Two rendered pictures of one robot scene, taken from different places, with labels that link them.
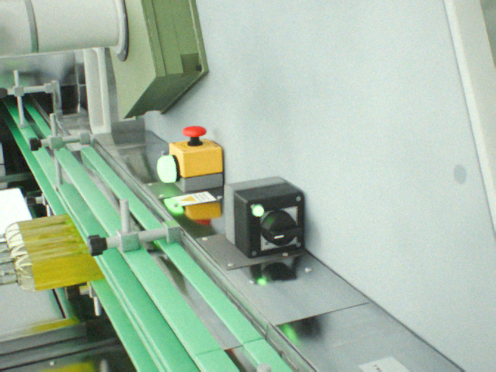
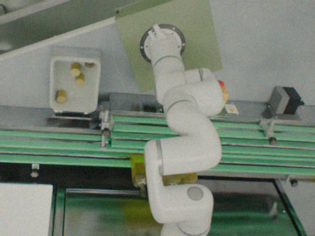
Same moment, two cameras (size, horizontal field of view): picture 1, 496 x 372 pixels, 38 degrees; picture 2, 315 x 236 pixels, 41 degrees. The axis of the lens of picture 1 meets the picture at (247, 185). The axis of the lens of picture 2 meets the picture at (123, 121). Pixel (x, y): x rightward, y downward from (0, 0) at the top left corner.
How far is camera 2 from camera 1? 197 cm
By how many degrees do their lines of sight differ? 68
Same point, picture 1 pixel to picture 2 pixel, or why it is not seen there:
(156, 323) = (283, 150)
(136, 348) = (250, 168)
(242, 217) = (295, 103)
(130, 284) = (251, 149)
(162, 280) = (296, 135)
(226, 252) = (288, 117)
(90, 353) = not seen: hidden behind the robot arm
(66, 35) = not seen: hidden behind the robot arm
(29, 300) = (141, 202)
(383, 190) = not seen: outside the picture
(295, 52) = (302, 46)
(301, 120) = (298, 66)
